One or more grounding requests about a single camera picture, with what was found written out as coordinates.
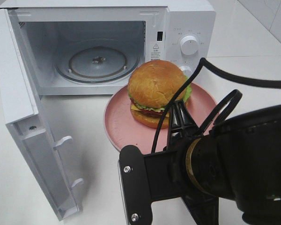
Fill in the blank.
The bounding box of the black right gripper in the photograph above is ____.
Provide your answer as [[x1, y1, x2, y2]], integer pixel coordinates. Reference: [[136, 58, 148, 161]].
[[166, 100, 227, 225]]

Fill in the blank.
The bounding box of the burger with lettuce and cheese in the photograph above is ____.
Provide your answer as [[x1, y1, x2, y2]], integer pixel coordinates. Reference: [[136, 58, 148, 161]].
[[127, 60, 188, 128]]

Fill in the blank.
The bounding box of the pink round plate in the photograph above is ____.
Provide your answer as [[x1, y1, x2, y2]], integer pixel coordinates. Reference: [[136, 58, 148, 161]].
[[104, 83, 216, 154]]

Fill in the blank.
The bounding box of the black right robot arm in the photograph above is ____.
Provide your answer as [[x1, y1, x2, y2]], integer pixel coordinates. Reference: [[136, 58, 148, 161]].
[[167, 103, 281, 225]]

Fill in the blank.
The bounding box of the lower white microwave knob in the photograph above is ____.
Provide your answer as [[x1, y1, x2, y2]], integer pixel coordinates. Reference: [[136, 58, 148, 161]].
[[179, 66, 193, 78]]

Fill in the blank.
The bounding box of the white microwave knob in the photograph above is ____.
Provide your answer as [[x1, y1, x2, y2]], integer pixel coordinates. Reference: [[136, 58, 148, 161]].
[[180, 35, 199, 55], [179, 66, 193, 78]]

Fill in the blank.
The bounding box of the upper white microwave knob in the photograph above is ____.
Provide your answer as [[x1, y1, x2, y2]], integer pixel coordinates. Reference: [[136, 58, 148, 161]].
[[180, 35, 199, 55]]

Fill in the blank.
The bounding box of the glass microwave turntable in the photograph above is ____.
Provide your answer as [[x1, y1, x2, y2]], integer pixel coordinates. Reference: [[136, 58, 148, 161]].
[[55, 46, 139, 83]]

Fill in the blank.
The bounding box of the white microwave oven body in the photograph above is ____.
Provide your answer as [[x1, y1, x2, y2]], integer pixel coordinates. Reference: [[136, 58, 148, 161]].
[[0, 0, 216, 96]]

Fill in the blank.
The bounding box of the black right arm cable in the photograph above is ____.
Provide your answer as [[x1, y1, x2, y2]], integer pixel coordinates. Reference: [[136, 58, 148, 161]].
[[151, 57, 281, 153]]

